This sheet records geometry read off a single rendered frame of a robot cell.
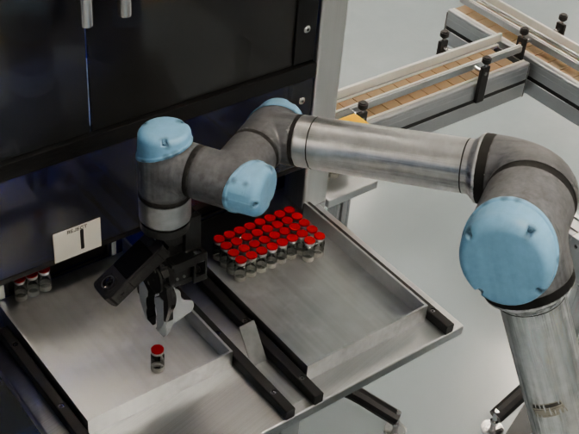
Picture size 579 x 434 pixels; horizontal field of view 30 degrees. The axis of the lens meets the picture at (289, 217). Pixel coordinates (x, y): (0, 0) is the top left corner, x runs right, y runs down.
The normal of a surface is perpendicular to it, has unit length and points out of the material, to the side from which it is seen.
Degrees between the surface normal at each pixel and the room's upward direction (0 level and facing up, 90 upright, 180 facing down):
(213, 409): 0
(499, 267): 83
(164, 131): 1
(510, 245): 83
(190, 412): 0
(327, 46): 90
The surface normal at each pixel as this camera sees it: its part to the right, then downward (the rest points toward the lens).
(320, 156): -0.40, 0.48
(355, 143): -0.33, -0.18
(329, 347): 0.07, -0.78
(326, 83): 0.60, 0.53
